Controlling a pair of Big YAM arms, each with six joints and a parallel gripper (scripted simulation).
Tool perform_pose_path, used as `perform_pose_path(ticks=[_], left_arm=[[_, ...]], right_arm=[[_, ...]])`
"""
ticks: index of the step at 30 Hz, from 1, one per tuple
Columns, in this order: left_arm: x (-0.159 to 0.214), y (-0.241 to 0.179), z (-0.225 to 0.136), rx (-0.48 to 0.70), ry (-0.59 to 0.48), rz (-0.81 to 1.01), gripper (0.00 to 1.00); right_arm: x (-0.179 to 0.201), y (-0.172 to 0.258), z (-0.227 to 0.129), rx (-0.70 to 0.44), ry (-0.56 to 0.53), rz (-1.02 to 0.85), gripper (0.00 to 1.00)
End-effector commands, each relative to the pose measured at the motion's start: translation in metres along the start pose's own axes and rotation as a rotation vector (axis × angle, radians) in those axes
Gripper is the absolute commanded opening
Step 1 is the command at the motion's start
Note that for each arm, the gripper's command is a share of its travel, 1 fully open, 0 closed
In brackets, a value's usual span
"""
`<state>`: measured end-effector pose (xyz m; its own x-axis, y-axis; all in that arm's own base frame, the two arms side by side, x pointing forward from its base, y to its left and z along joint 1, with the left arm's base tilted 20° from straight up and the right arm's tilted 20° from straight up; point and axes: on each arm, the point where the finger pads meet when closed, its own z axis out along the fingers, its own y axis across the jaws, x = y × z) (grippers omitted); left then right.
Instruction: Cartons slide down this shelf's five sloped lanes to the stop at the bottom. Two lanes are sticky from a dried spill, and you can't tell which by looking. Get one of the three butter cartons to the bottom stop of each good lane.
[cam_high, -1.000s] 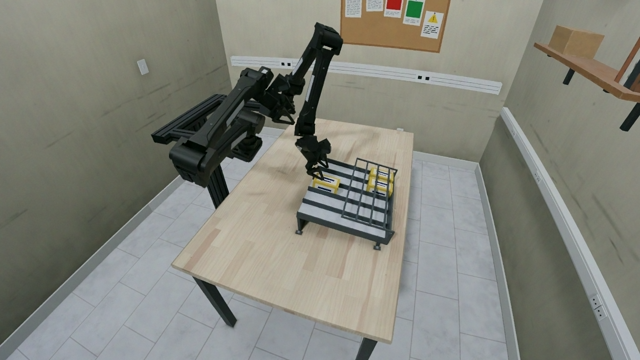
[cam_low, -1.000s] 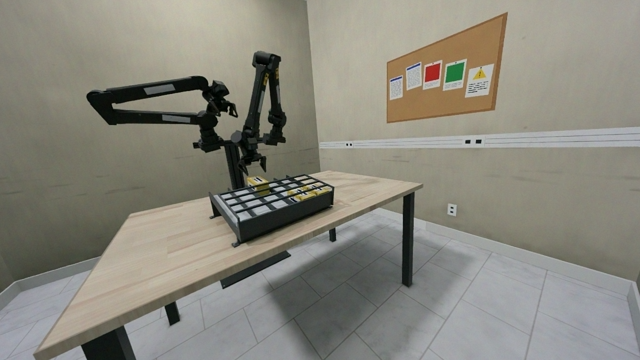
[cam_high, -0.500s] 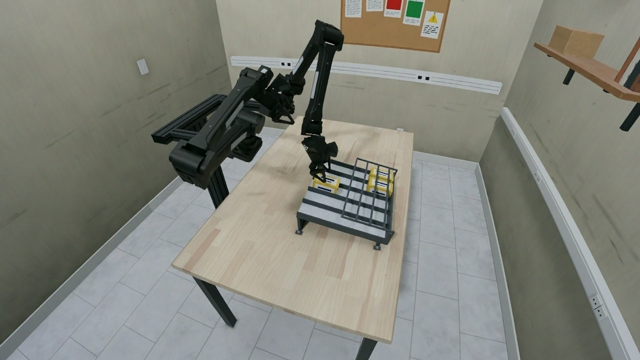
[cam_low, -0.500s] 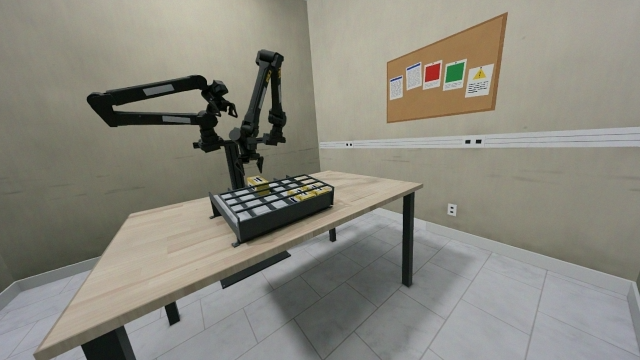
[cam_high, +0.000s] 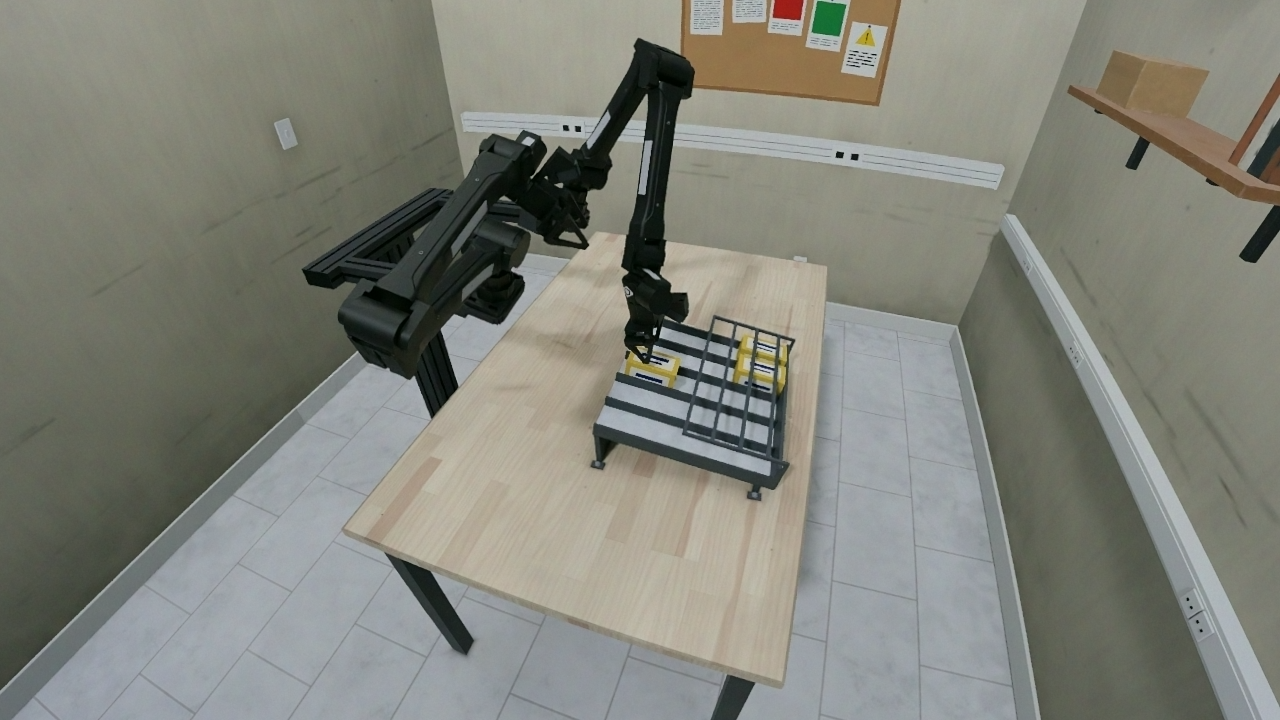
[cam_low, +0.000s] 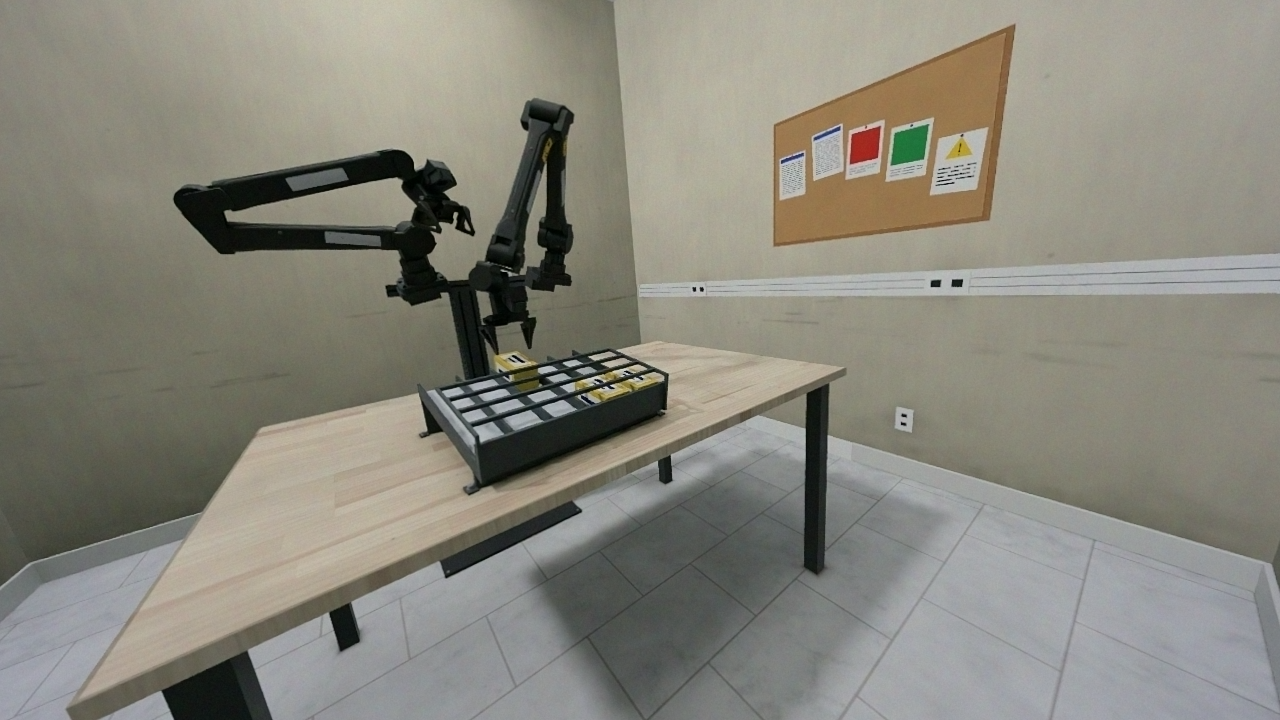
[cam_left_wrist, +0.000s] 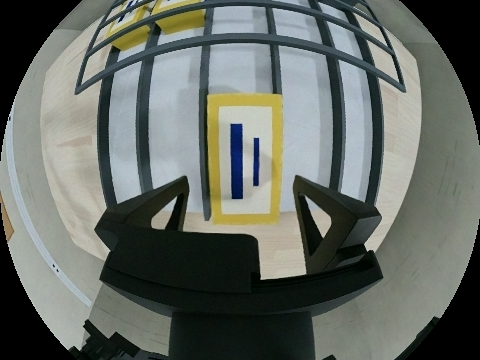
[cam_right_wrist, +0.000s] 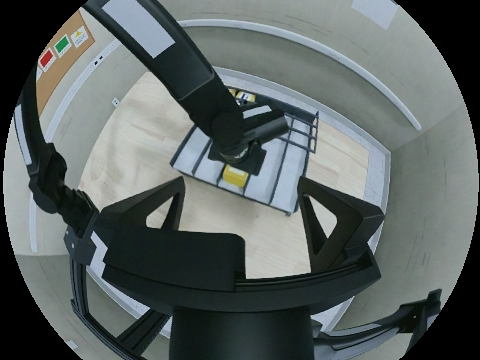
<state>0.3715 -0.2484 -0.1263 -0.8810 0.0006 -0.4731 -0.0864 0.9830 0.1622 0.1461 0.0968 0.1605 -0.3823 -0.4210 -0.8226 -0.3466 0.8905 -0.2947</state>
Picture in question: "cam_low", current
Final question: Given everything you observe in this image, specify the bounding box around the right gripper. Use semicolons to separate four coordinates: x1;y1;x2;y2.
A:
411;196;475;236

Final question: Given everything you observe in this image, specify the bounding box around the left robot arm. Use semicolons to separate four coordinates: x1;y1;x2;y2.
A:
468;97;573;314

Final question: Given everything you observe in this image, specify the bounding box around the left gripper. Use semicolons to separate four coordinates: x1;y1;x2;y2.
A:
477;310;536;355

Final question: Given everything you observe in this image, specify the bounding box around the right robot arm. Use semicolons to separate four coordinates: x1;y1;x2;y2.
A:
173;149;457;293

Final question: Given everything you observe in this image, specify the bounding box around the black flat rectangular panel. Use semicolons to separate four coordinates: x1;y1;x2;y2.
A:
481;380;664;480

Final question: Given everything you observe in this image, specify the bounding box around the yellow and white butter carton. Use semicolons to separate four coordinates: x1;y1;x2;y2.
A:
605;366;658;392
494;351;539;391
575;375;630;406

